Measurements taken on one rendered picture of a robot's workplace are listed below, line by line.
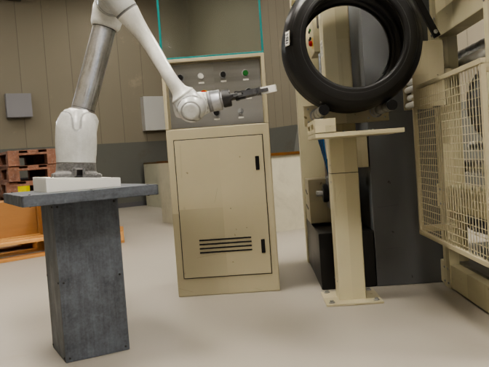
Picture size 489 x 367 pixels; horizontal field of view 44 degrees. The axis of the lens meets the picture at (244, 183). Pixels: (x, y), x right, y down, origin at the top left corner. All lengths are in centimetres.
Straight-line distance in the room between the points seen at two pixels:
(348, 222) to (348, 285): 30
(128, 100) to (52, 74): 130
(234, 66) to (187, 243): 98
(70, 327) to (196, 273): 103
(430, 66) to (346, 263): 99
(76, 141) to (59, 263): 47
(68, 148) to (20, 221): 346
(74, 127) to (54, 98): 783
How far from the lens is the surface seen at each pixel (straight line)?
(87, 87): 267
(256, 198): 320
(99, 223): 240
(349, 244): 293
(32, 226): 590
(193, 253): 326
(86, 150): 244
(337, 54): 293
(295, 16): 255
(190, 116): 238
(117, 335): 249
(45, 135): 1018
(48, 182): 234
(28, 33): 1037
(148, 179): 1021
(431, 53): 294
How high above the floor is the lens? 74
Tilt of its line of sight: 3 degrees down
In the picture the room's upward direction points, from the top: 4 degrees counter-clockwise
